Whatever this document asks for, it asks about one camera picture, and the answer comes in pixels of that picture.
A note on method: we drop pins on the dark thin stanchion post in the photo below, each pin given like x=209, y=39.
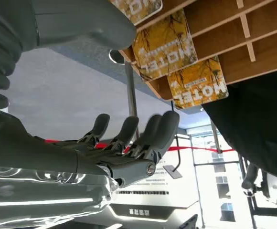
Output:
x=216, y=139

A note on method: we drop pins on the grey metal frame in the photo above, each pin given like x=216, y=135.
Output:
x=197, y=177

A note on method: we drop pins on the red barrier belt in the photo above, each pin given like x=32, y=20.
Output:
x=101, y=146

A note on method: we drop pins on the silver stanchion post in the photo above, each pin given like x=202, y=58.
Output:
x=131, y=94

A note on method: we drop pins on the wooden slotted card holder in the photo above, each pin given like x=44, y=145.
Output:
x=224, y=47

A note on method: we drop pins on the thin black stand with plate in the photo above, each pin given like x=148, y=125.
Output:
x=172, y=172

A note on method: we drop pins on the person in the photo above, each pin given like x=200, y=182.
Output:
x=260, y=126

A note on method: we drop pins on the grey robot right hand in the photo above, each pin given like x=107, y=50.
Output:
x=33, y=155

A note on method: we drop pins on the dark sign with white letters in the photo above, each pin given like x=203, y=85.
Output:
x=153, y=212

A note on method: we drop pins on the black office chair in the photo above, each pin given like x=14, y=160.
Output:
x=249, y=178

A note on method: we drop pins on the yellow hotel card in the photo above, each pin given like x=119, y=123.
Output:
x=195, y=85
x=138, y=9
x=162, y=47

